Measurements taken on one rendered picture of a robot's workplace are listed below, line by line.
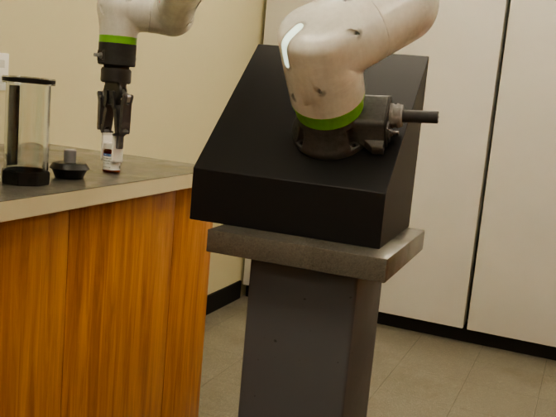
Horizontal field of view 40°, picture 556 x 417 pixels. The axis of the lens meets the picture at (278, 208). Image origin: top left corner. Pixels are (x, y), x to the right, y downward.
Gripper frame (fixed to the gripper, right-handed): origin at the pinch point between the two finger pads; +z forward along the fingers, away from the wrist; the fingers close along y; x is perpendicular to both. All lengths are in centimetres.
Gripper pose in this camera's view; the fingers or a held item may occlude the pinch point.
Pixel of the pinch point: (112, 148)
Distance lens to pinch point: 197.4
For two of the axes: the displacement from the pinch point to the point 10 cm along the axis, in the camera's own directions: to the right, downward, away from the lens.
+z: -0.9, 9.8, 1.6
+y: 6.8, 1.8, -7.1
